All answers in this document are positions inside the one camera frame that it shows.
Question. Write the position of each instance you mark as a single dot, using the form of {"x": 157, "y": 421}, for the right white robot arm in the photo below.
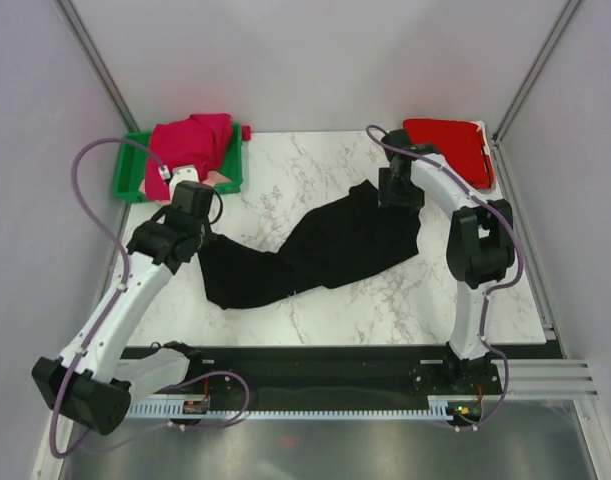
{"x": 480, "y": 249}

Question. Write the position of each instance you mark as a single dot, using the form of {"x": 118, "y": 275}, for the magenta t shirt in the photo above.
{"x": 200, "y": 140}

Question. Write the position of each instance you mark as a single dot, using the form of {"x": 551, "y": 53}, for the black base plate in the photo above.
{"x": 310, "y": 370}

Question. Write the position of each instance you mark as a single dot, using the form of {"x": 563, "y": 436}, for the left aluminium frame post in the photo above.
{"x": 84, "y": 39}

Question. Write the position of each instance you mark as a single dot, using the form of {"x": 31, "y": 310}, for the black t shirt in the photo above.
{"x": 345, "y": 241}

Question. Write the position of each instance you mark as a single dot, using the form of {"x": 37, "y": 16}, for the aluminium frame post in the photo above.
{"x": 84, "y": 39}
{"x": 554, "y": 36}

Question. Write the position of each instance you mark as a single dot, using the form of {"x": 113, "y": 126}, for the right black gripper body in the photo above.
{"x": 398, "y": 191}

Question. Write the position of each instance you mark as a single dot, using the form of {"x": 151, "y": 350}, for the white slotted cable duct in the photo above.
{"x": 188, "y": 408}

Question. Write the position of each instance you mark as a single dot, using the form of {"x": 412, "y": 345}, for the peach pink t shirt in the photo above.
{"x": 213, "y": 178}

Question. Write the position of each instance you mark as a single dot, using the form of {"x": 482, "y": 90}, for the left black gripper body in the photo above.
{"x": 200, "y": 234}

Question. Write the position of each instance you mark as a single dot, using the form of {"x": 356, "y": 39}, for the folded red t shirt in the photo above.
{"x": 458, "y": 141}

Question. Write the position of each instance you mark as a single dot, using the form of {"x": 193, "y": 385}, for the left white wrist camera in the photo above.
{"x": 178, "y": 175}

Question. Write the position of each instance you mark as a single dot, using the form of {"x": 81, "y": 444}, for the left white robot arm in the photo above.
{"x": 88, "y": 382}

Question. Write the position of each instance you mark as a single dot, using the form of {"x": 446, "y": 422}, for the right aluminium frame post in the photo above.
{"x": 554, "y": 36}

